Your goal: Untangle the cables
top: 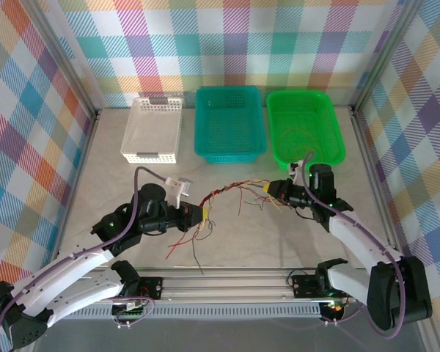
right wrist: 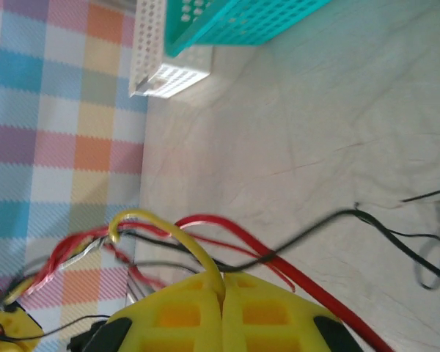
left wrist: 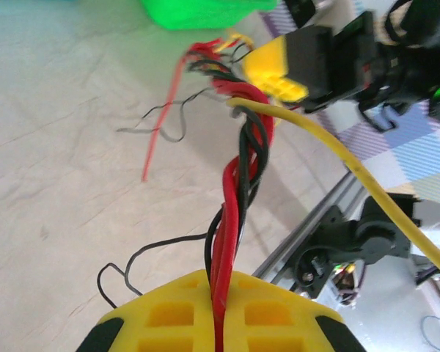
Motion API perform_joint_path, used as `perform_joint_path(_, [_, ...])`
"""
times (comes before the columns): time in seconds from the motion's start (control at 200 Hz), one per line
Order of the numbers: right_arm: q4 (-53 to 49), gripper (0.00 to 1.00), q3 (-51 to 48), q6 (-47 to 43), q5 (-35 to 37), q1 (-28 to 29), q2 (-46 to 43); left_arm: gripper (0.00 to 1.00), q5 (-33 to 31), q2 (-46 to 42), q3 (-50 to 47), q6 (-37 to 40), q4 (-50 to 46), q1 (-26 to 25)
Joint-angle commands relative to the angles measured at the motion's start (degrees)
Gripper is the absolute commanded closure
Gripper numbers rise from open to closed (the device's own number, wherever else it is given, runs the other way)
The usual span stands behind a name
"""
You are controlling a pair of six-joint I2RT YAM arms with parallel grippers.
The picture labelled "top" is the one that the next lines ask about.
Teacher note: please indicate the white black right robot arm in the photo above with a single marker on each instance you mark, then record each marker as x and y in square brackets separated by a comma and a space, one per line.
[363, 238]

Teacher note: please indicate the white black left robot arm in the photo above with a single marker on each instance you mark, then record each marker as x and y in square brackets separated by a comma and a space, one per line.
[69, 271]

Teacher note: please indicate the green plastic basket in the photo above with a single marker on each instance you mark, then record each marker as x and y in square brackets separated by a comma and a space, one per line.
[308, 110]

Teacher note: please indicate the teal plastic basket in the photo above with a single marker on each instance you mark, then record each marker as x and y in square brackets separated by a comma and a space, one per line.
[223, 121]

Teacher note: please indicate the left controller board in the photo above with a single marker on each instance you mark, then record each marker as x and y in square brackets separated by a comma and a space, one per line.
[130, 306]

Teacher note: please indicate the controller board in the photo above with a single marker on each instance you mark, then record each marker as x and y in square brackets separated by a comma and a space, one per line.
[333, 306]
[130, 306]

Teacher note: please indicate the white perforated plastic basket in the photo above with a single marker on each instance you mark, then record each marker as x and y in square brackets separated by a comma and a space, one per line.
[150, 124]

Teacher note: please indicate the right controller board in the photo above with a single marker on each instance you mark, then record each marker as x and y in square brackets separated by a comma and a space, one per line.
[333, 306]

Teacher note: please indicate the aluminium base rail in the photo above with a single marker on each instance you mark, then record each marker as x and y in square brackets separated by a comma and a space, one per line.
[223, 286]

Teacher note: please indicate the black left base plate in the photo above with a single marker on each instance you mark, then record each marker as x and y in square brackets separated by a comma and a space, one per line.
[152, 287]

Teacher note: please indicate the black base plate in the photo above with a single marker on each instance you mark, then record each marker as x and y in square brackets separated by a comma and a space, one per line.
[152, 287]
[304, 286]

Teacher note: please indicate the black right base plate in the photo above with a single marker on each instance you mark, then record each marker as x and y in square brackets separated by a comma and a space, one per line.
[304, 286]

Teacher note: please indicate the aluminium frame post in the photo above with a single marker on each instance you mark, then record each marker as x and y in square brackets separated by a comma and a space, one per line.
[384, 55]
[69, 55]

